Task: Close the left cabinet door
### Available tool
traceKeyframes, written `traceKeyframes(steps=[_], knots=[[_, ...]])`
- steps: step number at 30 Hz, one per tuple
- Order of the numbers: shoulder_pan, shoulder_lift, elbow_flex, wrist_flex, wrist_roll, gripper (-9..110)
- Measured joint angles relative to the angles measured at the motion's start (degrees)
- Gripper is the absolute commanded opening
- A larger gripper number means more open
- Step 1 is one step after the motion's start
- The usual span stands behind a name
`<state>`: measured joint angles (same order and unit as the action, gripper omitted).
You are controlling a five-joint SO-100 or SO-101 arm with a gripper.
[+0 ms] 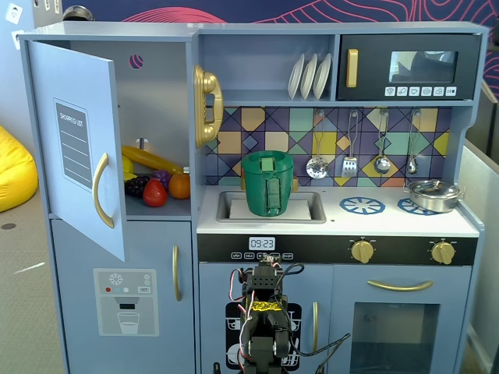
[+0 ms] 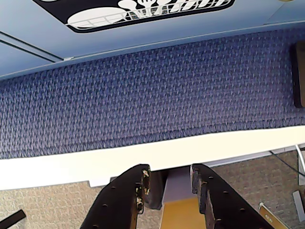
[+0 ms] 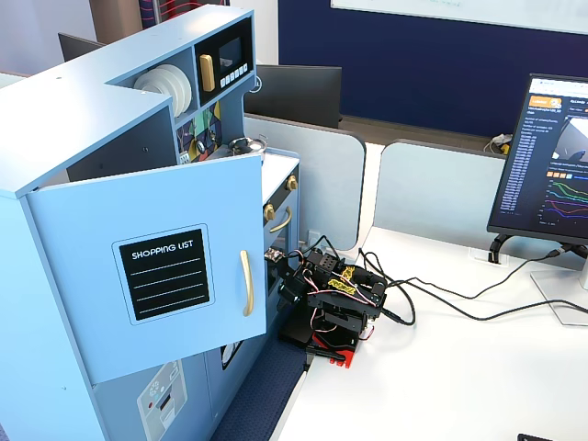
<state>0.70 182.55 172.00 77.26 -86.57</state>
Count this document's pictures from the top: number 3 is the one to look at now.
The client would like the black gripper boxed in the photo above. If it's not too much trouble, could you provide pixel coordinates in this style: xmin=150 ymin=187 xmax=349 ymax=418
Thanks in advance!
xmin=277 ymin=255 xmax=314 ymax=319

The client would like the blue door with shopping list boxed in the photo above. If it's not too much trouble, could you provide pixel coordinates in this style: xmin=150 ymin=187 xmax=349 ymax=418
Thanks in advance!
xmin=25 ymin=153 xmax=268 ymax=385

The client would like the blue door with utensils print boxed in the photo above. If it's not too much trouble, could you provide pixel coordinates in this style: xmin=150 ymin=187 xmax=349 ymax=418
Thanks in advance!
xmin=205 ymin=334 xmax=268 ymax=426

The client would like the blue door with dispenser print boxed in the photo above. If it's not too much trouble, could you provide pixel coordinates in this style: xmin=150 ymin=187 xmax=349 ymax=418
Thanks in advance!
xmin=91 ymin=349 xmax=213 ymax=441

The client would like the black toy microwave door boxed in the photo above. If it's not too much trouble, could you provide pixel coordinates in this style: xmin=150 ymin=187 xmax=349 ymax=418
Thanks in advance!
xmin=193 ymin=17 xmax=254 ymax=106

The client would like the brown wooden cabinet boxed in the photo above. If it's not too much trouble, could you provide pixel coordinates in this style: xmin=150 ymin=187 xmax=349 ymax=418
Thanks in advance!
xmin=88 ymin=0 xmax=144 ymax=46

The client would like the black flat box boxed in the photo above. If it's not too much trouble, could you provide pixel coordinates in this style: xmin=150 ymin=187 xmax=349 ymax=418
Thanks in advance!
xmin=277 ymin=312 xmax=318 ymax=346

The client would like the red table clamp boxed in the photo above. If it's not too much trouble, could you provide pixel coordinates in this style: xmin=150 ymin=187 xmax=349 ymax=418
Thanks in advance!
xmin=305 ymin=331 xmax=360 ymax=369

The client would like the dark blue fabric mat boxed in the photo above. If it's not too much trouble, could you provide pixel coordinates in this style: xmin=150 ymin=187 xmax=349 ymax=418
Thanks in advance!
xmin=211 ymin=337 xmax=309 ymax=441

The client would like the light grey desk divider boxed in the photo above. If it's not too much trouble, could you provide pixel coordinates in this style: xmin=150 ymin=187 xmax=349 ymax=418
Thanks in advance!
xmin=243 ymin=112 xmax=368 ymax=253
xmin=374 ymin=139 xmax=507 ymax=253

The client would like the silver toy pot with lid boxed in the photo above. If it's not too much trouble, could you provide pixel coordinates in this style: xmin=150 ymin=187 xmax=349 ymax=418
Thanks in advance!
xmin=228 ymin=134 xmax=270 ymax=156

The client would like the hanging toy ladle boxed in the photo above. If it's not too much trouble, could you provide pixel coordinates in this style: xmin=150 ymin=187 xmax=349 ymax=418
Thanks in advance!
xmin=195 ymin=115 xmax=209 ymax=155

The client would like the black monitor back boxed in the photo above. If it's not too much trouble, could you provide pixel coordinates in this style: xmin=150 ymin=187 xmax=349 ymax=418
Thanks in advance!
xmin=244 ymin=62 xmax=344 ymax=130
xmin=57 ymin=32 xmax=107 ymax=63

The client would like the white toy plate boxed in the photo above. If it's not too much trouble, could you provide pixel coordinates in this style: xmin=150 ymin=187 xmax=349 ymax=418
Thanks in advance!
xmin=155 ymin=64 xmax=188 ymax=114
xmin=133 ymin=67 xmax=183 ymax=109
xmin=161 ymin=62 xmax=194 ymax=116

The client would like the silver monitor stand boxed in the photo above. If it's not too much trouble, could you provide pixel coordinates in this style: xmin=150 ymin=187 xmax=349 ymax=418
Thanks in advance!
xmin=530 ymin=254 xmax=588 ymax=328

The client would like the black computer monitor showing graphs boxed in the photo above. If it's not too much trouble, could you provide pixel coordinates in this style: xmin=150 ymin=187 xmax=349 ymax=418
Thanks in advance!
xmin=486 ymin=72 xmax=588 ymax=253

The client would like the black device edge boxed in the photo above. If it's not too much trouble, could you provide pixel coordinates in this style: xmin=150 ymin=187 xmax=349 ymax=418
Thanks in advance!
xmin=516 ymin=432 xmax=588 ymax=441

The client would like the light blue toy kitchen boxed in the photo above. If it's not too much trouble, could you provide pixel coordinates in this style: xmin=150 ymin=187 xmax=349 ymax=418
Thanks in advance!
xmin=0 ymin=4 xmax=302 ymax=441

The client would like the purple banner with red lines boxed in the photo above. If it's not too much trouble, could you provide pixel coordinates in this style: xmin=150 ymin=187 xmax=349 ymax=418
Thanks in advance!
xmin=137 ymin=0 xmax=231 ymax=29

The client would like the white whiteboard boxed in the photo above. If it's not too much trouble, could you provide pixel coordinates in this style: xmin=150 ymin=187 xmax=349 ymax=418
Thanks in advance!
xmin=329 ymin=0 xmax=588 ymax=37

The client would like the long black cable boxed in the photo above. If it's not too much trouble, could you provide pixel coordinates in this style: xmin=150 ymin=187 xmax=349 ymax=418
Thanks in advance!
xmin=357 ymin=247 xmax=588 ymax=322

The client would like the black cable bracket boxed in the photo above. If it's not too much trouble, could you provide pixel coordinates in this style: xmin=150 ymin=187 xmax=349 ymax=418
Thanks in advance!
xmin=488 ymin=232 xmax=512 ymax=266

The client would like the white cable bundle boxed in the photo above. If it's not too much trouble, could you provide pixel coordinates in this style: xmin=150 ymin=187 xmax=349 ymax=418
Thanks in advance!
xmin=483 ymin=132 xmax=515 ymax=153

